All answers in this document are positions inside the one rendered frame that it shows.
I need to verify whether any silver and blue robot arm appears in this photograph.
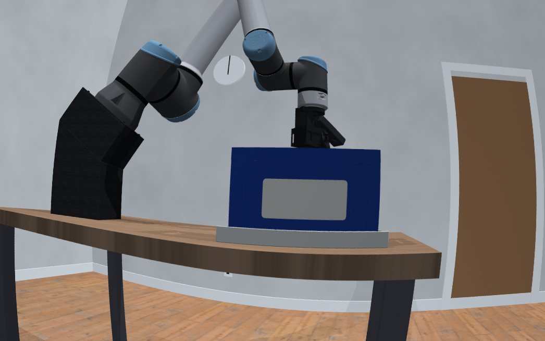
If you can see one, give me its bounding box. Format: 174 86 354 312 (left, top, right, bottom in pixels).
95 0 328 131

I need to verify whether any grey flat bar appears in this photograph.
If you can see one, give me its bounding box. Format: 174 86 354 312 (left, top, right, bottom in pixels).
216 226 389 248

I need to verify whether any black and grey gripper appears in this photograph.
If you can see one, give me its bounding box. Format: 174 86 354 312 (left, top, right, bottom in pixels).
291 106 330 148

